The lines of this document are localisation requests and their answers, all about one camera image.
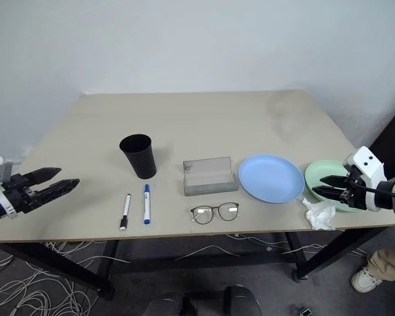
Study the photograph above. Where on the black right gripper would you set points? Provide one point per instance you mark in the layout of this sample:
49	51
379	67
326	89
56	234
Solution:
353	192

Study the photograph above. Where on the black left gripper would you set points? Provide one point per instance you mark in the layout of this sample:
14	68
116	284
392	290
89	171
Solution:
19	197

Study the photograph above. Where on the green plate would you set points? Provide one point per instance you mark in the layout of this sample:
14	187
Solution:
322	169

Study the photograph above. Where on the grey glasses case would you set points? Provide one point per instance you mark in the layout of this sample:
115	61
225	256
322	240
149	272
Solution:
210	187

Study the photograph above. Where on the crumpled white tissue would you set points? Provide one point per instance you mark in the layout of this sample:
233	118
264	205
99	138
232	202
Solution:
319	214

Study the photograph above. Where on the blue plate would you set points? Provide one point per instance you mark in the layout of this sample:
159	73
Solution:
271	179

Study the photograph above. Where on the dark brown panel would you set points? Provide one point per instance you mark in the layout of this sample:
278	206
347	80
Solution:
393	141

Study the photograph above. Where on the black-capped white marker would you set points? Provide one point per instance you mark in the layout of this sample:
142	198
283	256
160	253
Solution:
126	209

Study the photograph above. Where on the black plastic cup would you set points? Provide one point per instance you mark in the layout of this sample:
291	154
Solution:
141	158

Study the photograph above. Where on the khaki trouser leg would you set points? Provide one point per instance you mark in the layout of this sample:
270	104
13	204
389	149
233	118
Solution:
390	265

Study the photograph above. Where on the blue-capped white marker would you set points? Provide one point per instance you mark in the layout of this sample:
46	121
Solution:
147	205

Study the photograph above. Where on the white sneaker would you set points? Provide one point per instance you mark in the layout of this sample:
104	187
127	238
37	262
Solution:
365	279

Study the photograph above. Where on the small dark floor object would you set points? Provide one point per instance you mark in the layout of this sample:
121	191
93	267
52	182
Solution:
305	311

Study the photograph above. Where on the brown-rimmed glasses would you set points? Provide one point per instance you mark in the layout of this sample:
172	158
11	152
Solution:
199	214

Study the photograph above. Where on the dark rounded shape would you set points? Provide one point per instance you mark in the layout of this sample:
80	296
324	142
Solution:
242	301

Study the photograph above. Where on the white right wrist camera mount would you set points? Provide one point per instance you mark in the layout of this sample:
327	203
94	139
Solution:
368	166

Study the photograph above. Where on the black table frame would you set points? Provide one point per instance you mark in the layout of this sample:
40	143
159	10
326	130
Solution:
95	283

